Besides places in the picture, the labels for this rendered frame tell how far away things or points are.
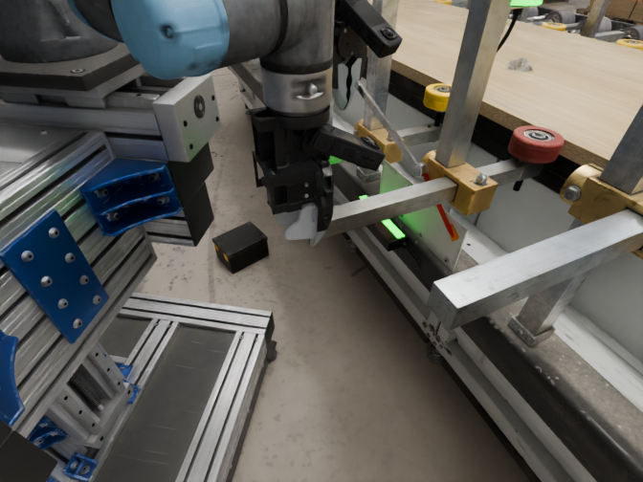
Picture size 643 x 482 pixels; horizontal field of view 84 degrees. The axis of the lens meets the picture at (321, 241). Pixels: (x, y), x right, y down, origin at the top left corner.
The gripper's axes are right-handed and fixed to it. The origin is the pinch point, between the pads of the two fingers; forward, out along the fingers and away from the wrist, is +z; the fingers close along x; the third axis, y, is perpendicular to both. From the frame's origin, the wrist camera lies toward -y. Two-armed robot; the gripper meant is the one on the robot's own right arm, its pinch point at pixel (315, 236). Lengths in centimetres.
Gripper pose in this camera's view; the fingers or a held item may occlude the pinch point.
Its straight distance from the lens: 54.0
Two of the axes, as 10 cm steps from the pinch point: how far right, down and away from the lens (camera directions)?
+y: -9.1, 2.6, -3.2
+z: -0.1, 7.5, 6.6
